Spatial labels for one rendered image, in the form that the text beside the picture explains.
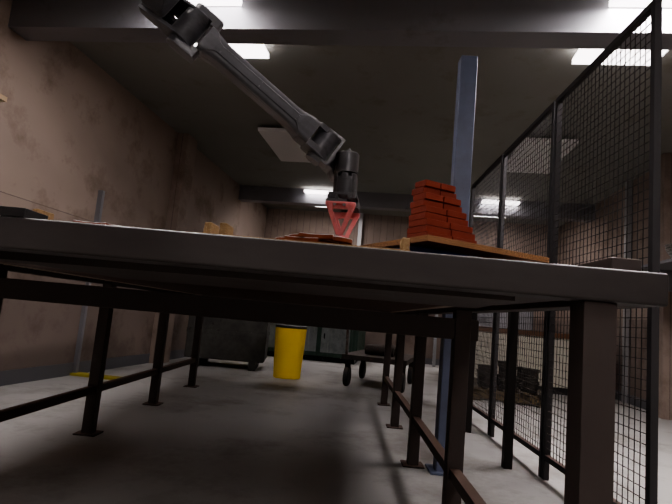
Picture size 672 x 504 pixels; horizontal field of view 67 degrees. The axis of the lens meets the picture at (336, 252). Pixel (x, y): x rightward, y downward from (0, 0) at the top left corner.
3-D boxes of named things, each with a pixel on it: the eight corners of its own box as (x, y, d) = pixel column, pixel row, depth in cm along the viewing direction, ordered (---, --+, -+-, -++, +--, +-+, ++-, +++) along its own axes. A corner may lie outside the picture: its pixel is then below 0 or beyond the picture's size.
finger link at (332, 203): (322, 232, 113) (325, 191, 114) (327, 237, 120) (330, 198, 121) (353, 234, 112) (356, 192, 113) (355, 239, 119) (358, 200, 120)
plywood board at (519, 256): (549, 263, 168) (549, 257, 168) (427, 240, 145) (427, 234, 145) (448, 269, 212) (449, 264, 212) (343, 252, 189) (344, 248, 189)
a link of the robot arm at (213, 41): (166, 33, 106) (198, -3, 109) (165, 44, 112) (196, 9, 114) (322, 167, 118) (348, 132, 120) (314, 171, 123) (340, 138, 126)
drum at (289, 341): (274, 374, 644) (279, 324, 652) (305, 377, 639) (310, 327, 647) (266, 377, 605) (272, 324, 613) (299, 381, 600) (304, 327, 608)
